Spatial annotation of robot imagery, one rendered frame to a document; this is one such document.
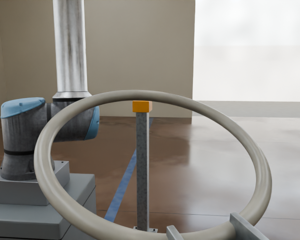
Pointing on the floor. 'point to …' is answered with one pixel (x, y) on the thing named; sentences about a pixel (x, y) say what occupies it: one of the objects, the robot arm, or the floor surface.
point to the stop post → (143, 164)
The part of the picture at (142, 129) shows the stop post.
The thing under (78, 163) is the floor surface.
